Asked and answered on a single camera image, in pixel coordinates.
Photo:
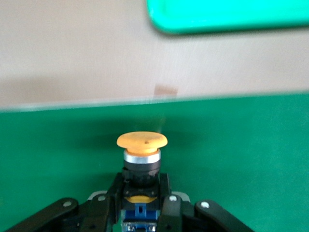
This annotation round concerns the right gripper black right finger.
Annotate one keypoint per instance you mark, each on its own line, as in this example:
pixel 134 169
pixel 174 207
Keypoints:
pixel 169 212

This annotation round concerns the yellow mushroom push button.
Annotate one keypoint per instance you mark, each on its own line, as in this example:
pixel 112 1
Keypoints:
pixel 142 141

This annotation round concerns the brown tape piece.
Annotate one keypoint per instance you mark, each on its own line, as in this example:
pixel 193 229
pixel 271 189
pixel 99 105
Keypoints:
pixel 166 90

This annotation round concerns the green conveyor belt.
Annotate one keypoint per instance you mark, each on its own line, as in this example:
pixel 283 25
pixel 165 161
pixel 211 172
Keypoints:
pixel 241 145

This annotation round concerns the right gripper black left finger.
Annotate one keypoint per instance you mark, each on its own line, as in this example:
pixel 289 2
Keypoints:
pixel 113 200

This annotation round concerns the green plastic tray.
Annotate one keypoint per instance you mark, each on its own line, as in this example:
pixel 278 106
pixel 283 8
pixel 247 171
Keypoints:
pixel 229 14

